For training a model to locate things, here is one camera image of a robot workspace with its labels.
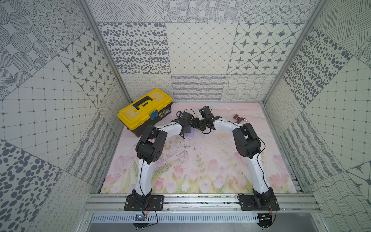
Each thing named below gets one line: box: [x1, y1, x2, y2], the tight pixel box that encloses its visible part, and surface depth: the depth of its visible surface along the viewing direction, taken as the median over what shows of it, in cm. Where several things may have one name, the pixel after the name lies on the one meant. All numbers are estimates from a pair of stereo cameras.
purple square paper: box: [184, 128, 195, 140], surface depth 103 cm
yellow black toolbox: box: [117, 88, 173, 138], surface depth 96 cm
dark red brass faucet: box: [233, 113, 248, 124], surface depth 110 cm
